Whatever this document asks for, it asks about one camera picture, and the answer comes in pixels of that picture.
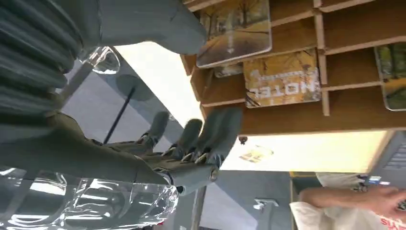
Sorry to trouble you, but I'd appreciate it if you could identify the chrome stanchion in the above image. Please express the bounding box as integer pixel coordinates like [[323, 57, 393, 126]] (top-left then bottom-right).
[[189, 186, 208, 230], [60, 46, 122, 112]]

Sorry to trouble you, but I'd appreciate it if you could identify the wooden card box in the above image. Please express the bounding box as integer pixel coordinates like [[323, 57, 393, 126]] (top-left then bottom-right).
[[180, 0, 406, 137]]

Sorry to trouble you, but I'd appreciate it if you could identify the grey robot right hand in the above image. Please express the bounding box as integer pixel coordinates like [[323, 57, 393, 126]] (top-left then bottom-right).
[[0, 0, 243, 195]]

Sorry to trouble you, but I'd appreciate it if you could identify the yellow green picture card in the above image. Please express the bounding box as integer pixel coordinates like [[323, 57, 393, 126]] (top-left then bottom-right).
[[373, 42, 406, 112]]

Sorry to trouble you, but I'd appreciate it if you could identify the person's left hand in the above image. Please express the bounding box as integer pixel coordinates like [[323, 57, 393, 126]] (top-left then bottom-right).
[[364, 185, 406, 220]]

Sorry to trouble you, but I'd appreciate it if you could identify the grey laptop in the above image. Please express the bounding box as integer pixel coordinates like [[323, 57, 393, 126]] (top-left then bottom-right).
[[368, 130, 406, 174]]

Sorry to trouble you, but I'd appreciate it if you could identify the black stanchion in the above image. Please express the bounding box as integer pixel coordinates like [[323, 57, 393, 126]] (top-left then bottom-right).
[[102, 74, 154, 145]]

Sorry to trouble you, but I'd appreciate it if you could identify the half-hidden picture card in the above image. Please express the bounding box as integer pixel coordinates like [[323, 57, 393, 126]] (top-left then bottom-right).
[[213, 62, 244, 79]]

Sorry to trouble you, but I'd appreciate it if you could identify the person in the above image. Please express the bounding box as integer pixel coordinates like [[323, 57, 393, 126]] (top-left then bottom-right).
[[289, 172, 406, 230]]

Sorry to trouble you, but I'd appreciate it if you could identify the yellow hotel card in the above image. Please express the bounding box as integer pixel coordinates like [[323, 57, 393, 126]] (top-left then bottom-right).
[[243, 48, 322, 109]]

